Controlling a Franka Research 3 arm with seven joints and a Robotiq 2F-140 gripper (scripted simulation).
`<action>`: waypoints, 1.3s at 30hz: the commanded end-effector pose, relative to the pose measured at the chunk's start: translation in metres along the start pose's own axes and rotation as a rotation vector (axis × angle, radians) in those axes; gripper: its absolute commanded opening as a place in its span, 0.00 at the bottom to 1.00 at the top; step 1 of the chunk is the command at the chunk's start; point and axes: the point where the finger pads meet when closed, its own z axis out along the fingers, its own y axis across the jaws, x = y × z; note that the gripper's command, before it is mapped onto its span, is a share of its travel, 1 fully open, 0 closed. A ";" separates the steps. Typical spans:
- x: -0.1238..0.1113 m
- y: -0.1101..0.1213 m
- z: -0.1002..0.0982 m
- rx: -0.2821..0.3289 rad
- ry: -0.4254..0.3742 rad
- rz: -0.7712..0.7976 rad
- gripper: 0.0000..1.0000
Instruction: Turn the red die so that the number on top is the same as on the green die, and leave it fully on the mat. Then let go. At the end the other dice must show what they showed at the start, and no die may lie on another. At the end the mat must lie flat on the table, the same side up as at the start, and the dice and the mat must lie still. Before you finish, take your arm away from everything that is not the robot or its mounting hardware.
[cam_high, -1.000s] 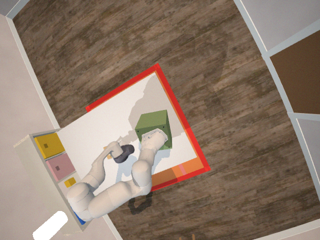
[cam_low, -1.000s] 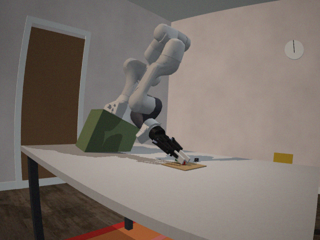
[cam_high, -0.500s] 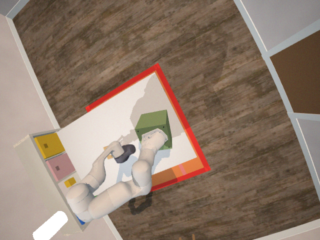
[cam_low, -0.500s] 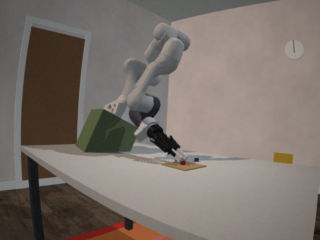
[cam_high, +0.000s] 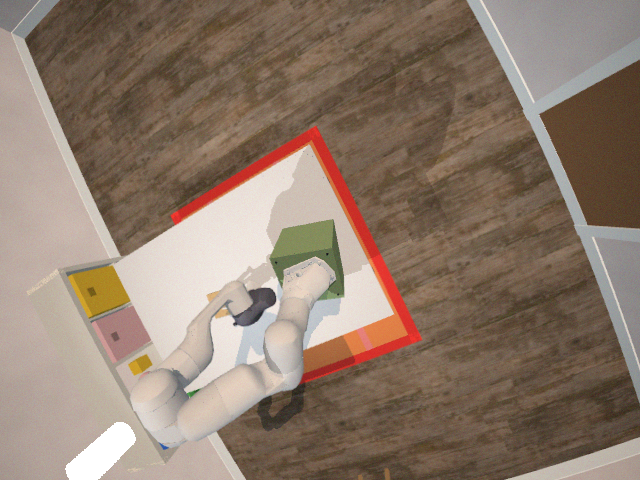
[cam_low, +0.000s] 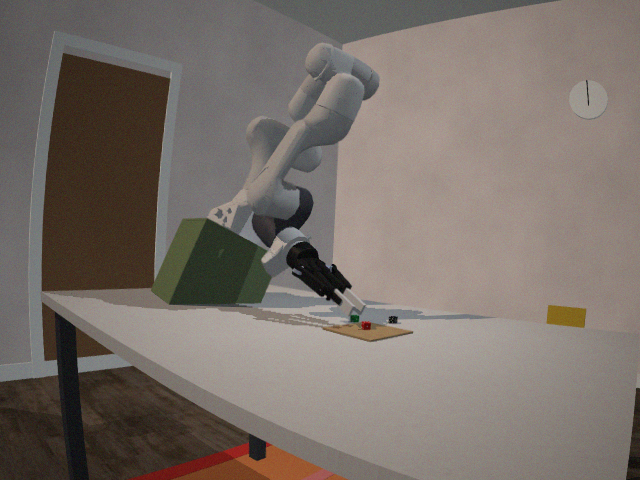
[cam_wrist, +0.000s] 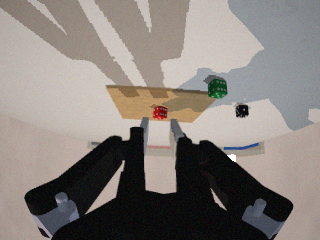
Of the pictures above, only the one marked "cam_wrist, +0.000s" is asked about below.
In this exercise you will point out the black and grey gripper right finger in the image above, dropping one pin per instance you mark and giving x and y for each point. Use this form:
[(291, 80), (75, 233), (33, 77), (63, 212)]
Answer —
[(239, 192)]

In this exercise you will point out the red die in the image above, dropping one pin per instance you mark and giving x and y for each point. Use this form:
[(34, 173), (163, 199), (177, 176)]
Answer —
[(160, 113)]

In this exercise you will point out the green die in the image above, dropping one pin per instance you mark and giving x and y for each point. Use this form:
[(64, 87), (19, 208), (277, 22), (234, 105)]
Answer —
[(217, 89)]

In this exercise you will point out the tan square mat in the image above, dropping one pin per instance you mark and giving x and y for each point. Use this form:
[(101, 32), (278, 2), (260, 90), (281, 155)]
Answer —
[(136, 102)]

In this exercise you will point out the black die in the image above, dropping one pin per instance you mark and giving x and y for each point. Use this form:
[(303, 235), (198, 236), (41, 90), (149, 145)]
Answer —
[(241, 111)]

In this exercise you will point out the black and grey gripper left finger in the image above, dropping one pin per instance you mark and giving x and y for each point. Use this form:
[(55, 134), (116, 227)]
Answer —
[(68, 197)]

